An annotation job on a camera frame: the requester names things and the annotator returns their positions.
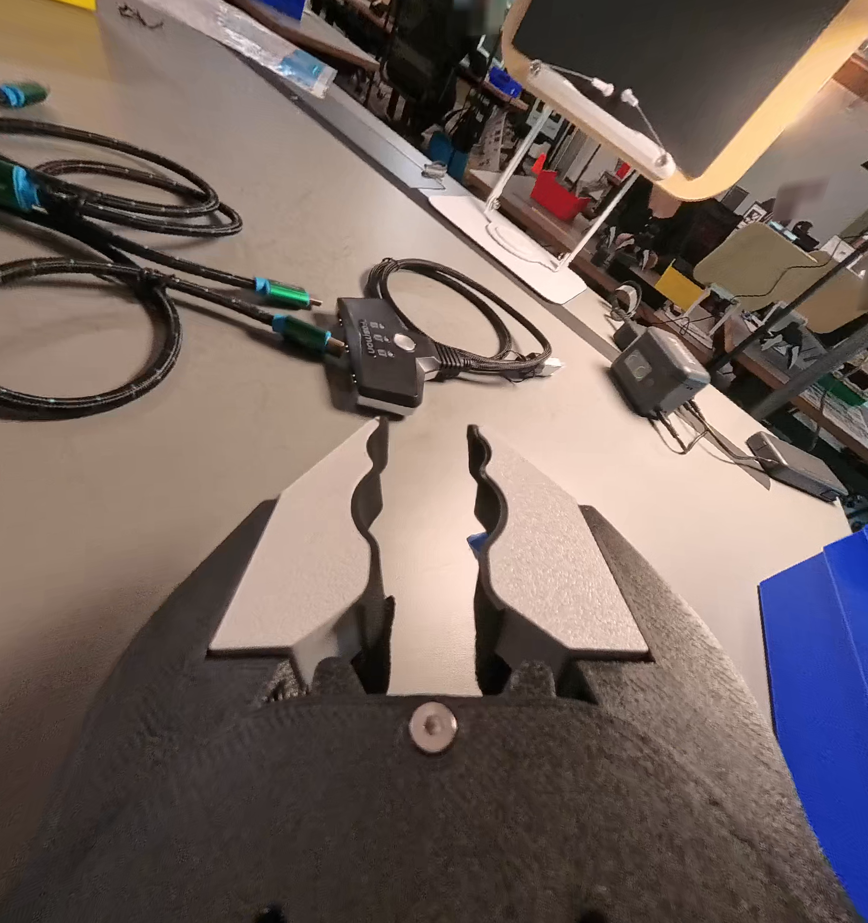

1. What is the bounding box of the blue plastic bin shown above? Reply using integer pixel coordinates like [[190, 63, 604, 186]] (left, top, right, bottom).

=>
[[758, 508, 868, 923]]

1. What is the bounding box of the black power adapter brick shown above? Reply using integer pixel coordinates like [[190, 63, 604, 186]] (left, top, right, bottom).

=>
[[746, 431, 849, 503]]

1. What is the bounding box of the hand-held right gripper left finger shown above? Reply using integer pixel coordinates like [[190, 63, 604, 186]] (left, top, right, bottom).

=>
[[205, 417, 395, 682]]

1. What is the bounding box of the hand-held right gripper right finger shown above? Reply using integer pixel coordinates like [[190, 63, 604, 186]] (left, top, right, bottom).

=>
[[466, 424, 653, 672]]

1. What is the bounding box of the printed paper sheet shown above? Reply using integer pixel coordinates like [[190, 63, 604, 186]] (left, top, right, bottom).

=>
[[211, 0, 337, 100]]

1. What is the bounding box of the black hdmi switch box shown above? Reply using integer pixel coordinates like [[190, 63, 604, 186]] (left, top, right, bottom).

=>
[[333, 296, 444, 421]]

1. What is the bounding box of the red plastic bin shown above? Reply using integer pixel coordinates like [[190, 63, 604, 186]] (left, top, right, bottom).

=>
[[531, 153, 594, 223]]

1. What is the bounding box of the black charging cable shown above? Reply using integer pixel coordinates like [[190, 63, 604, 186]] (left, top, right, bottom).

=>
[[650, 402, 752, 466]]

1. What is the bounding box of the dark grey power bank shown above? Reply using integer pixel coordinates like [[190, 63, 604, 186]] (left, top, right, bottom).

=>
[[610, 326, 712, 418]]

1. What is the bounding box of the beige rounded divider panel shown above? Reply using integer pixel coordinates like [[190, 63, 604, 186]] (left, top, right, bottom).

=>
[[694, 222, 868, 334]]

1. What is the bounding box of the small yellow bin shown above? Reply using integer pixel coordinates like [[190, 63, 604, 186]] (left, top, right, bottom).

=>
[[654, 265, 707, 307]]

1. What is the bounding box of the black braided switch cable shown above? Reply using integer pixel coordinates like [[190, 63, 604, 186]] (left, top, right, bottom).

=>
[[365, 258, 566, 385]]

